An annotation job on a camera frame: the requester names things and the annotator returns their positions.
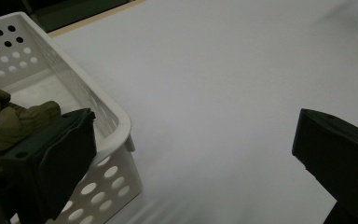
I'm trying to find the white perforated plastic basket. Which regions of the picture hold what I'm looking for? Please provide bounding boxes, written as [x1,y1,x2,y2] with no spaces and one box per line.
[0,11,144,224]

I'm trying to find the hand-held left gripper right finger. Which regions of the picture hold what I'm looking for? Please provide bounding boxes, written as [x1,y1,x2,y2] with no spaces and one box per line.
[292,108,358,224]

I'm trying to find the olive green shorts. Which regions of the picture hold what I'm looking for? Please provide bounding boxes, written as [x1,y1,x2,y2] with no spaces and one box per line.
[0,79,62,171]

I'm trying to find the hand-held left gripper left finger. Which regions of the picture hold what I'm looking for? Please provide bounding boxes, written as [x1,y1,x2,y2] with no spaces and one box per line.
[0,107,98,224]

